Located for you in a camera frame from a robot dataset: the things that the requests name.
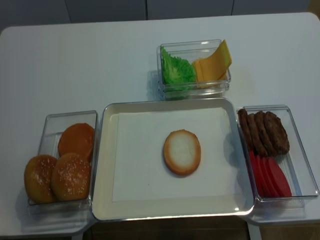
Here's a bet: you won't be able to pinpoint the plain bun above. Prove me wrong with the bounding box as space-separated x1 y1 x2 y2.
163 129 201 176
57 123 95 162

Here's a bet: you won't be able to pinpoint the green lettuce leaf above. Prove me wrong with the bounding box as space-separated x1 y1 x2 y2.
160 46 196 85

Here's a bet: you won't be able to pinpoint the clear lettuce cheese container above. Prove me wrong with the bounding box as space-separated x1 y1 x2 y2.
156 39 231 100

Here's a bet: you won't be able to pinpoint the flat yellow cheese slices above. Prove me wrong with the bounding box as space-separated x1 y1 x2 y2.
192 59 227 82

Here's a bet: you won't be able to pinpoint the upright yellow cheese slice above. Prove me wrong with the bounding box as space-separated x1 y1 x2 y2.
198 39 232 73

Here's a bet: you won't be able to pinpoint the brown patty leftmost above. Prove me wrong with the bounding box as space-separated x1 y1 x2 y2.
237 108 254 151

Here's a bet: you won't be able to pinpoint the brown patty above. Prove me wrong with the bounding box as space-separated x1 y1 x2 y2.
237 108 254 151
247 113 268 157
254 111 277 157
263 111 290 155

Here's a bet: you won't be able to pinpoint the sesame top bun front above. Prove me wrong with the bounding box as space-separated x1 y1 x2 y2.
50 153 91 201

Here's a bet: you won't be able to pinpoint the sesame bun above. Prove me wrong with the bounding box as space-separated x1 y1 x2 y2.
50 153 91 201
24 154 58 204

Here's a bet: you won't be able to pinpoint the white metal baking tray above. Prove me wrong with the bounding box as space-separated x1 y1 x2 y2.
92 97 254 222

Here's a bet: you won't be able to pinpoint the red tomato slice leftmost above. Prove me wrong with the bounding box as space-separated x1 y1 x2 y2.
249 150 264 197

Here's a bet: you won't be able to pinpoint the red tomato slice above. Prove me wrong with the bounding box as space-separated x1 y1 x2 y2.
266 157 292 197
261 157 280 198
249 150 264 197
255 155 273 198

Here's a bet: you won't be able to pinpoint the clear bun container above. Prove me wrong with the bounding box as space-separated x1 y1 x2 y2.
27 110 99 215

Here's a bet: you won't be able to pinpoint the brown patty rightmost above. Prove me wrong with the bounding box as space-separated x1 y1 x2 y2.
263 111 290 155

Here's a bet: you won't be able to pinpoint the clear patty tomato container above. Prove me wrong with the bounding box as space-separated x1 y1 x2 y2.
237 105 319 209

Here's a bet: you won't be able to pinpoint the red tomato slice front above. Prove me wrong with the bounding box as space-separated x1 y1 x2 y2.
266 157 292 197

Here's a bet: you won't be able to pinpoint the sesame top bun left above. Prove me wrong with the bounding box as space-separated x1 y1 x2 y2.
24 154 58 204

